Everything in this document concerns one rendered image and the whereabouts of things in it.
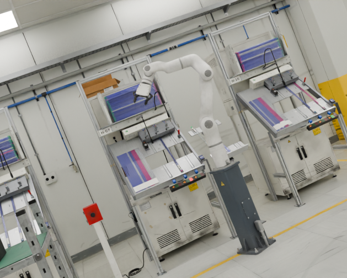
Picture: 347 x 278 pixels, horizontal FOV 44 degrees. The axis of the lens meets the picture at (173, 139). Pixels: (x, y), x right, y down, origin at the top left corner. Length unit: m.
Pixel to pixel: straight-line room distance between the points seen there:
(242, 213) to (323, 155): 1.59
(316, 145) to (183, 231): 1.65
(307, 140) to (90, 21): 3.16
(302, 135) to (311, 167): 0.35
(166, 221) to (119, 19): 2.98
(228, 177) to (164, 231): 1.06
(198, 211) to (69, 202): 2.05
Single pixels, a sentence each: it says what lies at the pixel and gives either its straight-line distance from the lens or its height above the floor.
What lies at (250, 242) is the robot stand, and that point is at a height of 0.08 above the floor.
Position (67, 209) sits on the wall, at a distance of 5.67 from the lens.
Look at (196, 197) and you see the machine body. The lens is 4.17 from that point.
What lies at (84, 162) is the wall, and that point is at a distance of 5.64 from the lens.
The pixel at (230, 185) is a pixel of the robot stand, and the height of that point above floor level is 0.56.
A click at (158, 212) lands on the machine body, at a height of 0.44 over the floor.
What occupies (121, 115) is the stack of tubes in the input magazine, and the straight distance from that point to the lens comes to 4.18.
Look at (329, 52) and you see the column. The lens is 6.32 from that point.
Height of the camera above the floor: 1.18
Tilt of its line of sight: 2 degrees down
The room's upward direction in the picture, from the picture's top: 22 degrees counter-clockwise
